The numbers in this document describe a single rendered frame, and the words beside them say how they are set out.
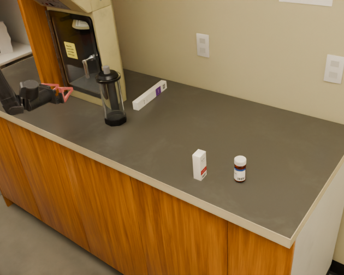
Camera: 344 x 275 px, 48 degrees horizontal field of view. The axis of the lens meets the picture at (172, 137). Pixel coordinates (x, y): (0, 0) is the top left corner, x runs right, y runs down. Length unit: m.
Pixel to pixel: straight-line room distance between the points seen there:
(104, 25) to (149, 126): 0.49
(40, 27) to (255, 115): 1.11
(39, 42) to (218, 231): 1.25
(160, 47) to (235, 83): 0.47
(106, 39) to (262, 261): 1.13
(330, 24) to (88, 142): 1.08
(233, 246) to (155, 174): 0.38
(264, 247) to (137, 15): 1.38
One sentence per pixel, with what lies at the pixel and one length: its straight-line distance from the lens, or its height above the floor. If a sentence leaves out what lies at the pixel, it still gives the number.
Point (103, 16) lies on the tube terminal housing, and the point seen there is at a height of 1.37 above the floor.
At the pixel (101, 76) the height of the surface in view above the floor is 1.18.
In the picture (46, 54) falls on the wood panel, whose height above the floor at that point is 1.17.
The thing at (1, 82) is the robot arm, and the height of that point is 1.27.
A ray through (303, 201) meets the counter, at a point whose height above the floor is 0.94.
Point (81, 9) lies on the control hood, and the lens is 1.71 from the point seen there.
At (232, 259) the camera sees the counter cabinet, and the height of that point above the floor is 0.68.
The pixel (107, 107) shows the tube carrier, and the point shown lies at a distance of 1.73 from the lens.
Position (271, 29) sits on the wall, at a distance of 1.75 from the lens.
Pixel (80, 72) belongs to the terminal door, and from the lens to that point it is 1.95.
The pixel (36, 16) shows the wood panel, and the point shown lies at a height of 1.36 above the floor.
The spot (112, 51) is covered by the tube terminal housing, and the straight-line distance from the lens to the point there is 1.84.
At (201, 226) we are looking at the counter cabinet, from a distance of 1.46.
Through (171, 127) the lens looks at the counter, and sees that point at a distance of 1.70.
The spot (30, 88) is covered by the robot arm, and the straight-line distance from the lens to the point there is 1.61.
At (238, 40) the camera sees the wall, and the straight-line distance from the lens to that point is 1.84.
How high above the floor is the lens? 1.83
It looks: 33 degrees down
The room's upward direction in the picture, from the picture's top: 5 degrees counter-clockwise
